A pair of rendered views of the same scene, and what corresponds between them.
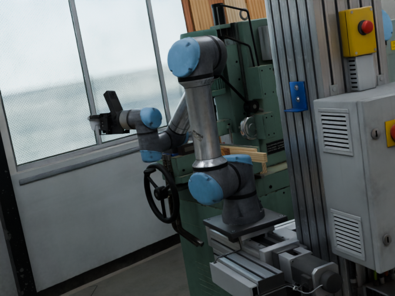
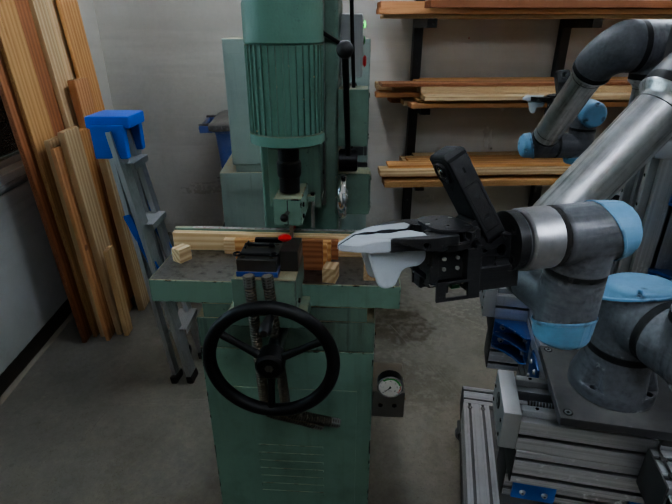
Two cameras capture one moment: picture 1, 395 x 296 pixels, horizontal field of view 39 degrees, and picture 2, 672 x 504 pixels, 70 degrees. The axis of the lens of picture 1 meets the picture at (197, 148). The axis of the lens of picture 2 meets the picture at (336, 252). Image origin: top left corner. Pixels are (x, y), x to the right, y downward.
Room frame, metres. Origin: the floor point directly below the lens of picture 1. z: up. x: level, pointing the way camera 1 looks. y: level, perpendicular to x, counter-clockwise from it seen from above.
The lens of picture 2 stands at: (1.89, 0.79, 1.44)
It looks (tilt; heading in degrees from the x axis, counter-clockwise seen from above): 25 degrees down; 306
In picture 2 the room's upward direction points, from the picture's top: straight up
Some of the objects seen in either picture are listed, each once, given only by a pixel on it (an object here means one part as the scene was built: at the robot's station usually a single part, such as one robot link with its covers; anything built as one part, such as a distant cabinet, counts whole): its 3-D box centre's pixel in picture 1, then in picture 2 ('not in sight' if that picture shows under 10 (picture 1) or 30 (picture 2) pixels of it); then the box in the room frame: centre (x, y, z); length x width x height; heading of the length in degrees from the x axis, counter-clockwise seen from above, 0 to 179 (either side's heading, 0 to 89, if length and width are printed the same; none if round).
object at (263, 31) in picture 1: (271, 41); (352, 45); (2.72, -0.44, 1.40); 0.10 x 0.06 x 0.16; 122
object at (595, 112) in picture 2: not in sight; (586, 113); (2.15, -0.86, 1.21); 0.11 x 0.08 x 0.09; 128
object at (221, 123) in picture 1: (217, 130); (292, 206); (2.67, -0.11, 1.03); 0.14 x 0.07 x 0.09; 122
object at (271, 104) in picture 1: (255, 93); (302, 133); (2.82, -0.34, 1.16); 0.22 x 0.22 x 0.72; 32
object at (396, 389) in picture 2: not in sight; (389, 385); (2.33, -0.05, 0.65); 0.06 x 0.04 x 0.08; 32
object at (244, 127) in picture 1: (250, 127); (342, 196); (2.63, -0.27, 1.02); 0.12 x 0.03 x 0.12; 122
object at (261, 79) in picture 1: (261, 81); (354, 115); (2.65, -0.35, 1.23); 0.09 x 0.08 x 0.15; 122
